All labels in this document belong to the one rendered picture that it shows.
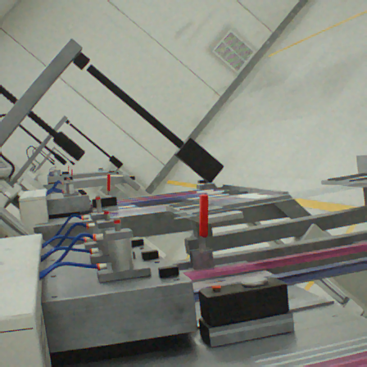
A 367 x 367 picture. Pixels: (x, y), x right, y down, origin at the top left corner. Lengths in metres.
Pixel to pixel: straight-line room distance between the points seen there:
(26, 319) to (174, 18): 8.33
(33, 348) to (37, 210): 1.45
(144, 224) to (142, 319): 1.14
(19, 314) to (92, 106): 7.96
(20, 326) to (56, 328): 0.14
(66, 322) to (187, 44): 8.16
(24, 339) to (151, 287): 0.17
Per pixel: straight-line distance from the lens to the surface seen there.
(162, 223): 1.71
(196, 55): 8.66
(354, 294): 1.35
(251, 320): 0.58
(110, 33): 8.52
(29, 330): 0.43
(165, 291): 0.56
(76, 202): 2.00
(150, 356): 0.56
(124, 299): 0.56
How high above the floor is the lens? 1.29
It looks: 10 degrees down
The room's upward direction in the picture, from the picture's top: 50 degrees counter-clockwise
